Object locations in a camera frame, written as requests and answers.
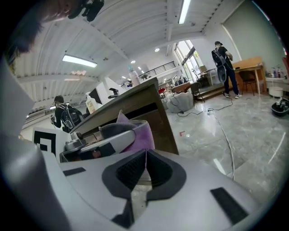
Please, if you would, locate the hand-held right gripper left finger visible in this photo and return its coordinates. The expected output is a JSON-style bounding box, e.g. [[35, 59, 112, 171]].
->
[[59, 148, 147, 228]]

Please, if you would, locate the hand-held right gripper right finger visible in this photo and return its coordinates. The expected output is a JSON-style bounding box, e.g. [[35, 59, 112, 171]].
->
[[135, 148, 260, 231]]

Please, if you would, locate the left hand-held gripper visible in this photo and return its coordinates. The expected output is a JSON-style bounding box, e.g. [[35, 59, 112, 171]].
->
[[33, 127, 137, 163]]

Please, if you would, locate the purple grey cloth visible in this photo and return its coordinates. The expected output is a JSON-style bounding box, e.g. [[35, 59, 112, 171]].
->
[[98, 110, 156, 181]]

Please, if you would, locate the dark wooden vanity cabinet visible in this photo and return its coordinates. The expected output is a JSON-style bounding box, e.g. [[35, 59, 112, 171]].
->
[[70, 76, 180, 156]]

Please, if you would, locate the large cream pump bottle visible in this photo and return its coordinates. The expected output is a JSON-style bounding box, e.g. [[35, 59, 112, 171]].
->
[[85, 92, 97, 115]]

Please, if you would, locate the black faucet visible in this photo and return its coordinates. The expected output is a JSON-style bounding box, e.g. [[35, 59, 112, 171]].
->
[[107, 88, 120, 99]]

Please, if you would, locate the grey beanbag sofa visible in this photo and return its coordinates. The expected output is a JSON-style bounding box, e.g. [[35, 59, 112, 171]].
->
[[167, 92, 195, 113]]

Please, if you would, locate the black balcony railing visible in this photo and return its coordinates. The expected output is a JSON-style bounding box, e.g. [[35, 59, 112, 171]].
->
[[137, 60, 176, 79]]

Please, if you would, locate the long ceiling light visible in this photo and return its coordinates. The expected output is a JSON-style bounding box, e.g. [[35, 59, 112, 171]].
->
[[177, 0, 191, 25], [62, 54, 98, 68]]

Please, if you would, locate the dark chair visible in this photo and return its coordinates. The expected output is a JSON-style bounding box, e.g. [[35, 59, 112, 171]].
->
[[191, 81, 206, 103]]

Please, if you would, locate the black round basin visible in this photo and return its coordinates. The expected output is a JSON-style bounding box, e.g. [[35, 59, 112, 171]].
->
[[270, 98, 289, 118]]

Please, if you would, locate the wooden table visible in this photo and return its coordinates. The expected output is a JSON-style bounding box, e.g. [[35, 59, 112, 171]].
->
[[232, 56, 268, 95]]

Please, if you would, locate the person's head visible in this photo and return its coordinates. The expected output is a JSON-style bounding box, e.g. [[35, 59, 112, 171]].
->
[[40, 0, 70, 23]]

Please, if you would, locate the white floor cable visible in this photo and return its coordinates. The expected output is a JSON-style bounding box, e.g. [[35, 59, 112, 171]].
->
[[207, 108, 237, 181]]

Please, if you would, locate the black floor cable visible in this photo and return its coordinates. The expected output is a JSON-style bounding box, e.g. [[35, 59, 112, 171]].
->
[[176, 97, 234, 118]]

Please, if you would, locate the black head-mounted camera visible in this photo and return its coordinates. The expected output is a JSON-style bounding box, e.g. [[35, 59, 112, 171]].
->
[[67, 0, 105, 23]]

